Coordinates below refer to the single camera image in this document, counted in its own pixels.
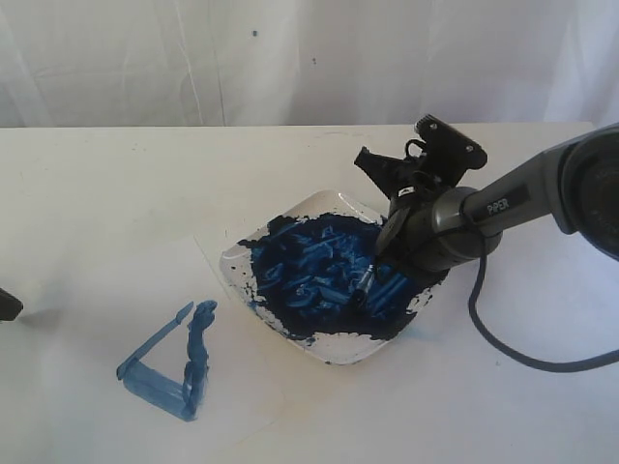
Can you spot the black paintbrush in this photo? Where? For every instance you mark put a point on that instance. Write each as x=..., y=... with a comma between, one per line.
x=359, y=297

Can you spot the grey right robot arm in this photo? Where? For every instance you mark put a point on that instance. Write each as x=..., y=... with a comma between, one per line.
x=434, y=223

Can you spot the white plate with blue paint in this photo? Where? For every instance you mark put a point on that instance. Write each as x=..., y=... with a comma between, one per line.
x=297, y=272

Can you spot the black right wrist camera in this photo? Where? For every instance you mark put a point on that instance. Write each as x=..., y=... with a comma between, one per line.
x=449, y=154

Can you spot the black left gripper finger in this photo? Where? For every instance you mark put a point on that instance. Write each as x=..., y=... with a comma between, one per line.
x=10, y=306

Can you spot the white paper sheet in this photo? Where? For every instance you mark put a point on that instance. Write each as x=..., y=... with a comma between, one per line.
x=103, y=315

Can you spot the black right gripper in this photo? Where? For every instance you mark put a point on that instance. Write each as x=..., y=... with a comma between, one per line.
x=406, y=243

